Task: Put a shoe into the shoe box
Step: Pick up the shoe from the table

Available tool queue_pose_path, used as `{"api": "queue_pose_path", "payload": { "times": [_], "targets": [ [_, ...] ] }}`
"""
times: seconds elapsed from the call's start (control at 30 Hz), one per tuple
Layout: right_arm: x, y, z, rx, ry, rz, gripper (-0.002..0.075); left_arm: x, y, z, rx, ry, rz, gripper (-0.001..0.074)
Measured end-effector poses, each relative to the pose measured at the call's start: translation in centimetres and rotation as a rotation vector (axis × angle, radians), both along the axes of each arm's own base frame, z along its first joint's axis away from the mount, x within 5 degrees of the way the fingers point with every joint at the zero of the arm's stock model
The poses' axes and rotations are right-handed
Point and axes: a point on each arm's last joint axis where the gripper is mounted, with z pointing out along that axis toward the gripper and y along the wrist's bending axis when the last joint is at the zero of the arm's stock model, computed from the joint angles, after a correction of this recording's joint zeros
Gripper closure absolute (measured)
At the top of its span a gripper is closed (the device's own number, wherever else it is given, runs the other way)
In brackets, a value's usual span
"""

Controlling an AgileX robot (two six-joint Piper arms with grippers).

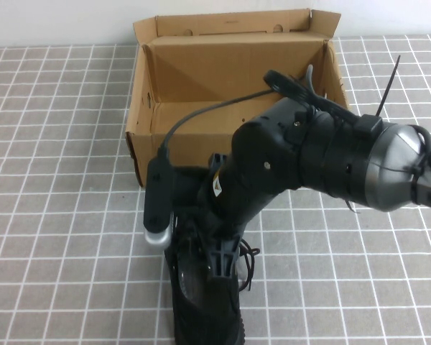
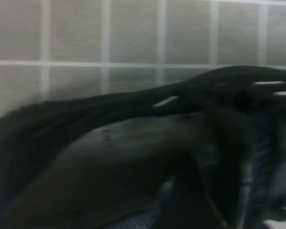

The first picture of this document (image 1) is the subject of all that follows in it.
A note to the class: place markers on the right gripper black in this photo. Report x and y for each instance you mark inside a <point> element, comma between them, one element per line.
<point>230,194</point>

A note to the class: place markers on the black knit lace-up shoe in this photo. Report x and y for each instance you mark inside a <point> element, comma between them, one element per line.
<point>201,316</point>

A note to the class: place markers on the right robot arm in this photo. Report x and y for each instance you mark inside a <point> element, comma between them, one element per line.
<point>391,161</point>

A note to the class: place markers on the brown cardboard shoe box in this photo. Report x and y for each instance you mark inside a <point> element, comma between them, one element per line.
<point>186,72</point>

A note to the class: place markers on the grey white-grid tablecloth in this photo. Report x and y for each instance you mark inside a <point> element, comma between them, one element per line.
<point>57,251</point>

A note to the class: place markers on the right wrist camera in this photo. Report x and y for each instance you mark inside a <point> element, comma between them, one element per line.
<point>158,201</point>

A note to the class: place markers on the right camera black mount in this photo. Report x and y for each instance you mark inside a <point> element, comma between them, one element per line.
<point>217,163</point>

